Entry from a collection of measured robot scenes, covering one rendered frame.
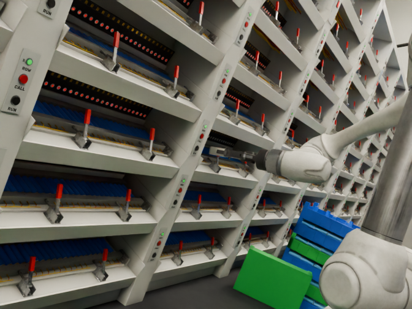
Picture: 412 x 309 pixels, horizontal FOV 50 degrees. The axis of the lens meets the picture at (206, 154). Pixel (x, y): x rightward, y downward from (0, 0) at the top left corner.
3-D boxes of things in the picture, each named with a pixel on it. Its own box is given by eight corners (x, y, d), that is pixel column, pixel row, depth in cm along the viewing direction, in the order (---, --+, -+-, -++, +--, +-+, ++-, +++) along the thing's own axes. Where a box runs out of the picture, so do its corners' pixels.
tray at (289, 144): (309, 165, 263) (324, 146, 260) (276, 152, 210) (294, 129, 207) (284, 144, 271) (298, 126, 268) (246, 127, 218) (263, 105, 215)
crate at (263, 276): (295, 318, 194) (295, 311, 202) (312, 276, 192) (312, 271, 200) (232, 288, 199) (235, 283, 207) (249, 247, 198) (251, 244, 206)
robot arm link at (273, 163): (286, 177, 157) (270, 174, 160) (290, 152, 157) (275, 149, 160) (278, 175, 149) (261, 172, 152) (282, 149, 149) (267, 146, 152)
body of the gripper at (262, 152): (263, 170, 152) (238, 165, 156) (271, 171, 159) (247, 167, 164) (267, 148, 152) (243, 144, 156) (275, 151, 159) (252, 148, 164)
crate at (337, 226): (366, 242, 214) (372, 227, 214) (360, 245, 197) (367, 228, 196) (309, 216, 228) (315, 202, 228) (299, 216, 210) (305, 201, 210)
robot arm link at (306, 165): (278, 183, 150) (292, 171, 161) (323, 192, 143) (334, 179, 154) (280, 152, 147) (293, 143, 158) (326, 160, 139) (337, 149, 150)
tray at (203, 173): (253, 189, 203) (266, 173, 201) (186, 180, 150) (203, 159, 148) (224, 161, 211) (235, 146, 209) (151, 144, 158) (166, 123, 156)
